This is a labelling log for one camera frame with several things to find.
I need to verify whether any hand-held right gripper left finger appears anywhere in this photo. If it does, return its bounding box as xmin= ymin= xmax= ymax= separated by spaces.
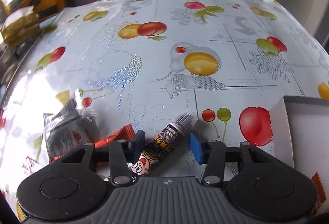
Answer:
xmin=60 ymin=130 xmax=146 ymax=187

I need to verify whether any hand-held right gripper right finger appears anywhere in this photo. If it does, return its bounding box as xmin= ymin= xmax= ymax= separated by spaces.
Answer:
xmin=189 ymin=131 xmax=295 ymax=187

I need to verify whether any orange-red snack bar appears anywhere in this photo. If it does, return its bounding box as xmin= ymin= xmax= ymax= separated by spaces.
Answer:
xmin=50 ymin=123 xmax=135 ymax=163

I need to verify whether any dark cartoon snack stick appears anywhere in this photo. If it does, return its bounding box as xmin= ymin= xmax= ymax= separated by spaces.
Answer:
xmin=127 ymin=110 xmax=198 ymax=176

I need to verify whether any silver snack packet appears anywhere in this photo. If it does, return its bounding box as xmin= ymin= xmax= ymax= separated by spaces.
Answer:
xmin=42 ymin=88 xmax=98 ymax=160

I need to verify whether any white cardboard box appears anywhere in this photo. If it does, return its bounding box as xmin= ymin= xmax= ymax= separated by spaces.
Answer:
xmin=269 ymin=96 xmax=329 ymax=219

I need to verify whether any fruit print tablecloth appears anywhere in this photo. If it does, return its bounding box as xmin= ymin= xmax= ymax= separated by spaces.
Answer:
xmin=0 ymin=0 xmax=329 ymax=224

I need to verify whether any gold tissue pack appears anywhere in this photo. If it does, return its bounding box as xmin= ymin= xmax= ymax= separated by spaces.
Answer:
xmin=1 ymin=6 xmax=42 ymax=46

